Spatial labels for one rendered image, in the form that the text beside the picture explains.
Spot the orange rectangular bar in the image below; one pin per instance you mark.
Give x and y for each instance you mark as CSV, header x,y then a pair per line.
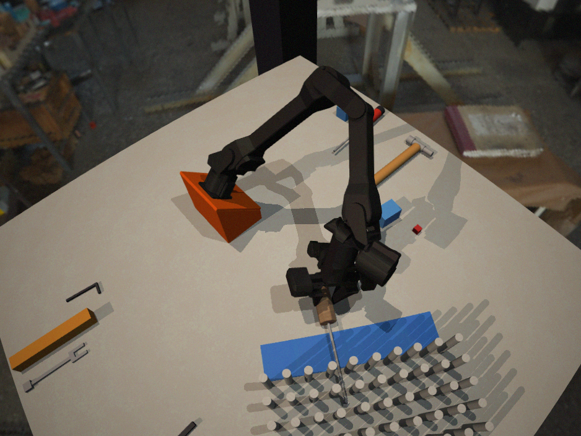
x,y
52,340

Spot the wooden-handled hammer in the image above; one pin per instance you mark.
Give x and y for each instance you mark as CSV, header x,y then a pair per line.
x,y
401,159

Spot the blue flat strip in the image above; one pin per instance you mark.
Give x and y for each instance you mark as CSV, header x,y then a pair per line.
x,y
317,351

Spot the blue block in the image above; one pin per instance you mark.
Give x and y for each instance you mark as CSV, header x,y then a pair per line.
x,y
341,114
390,212

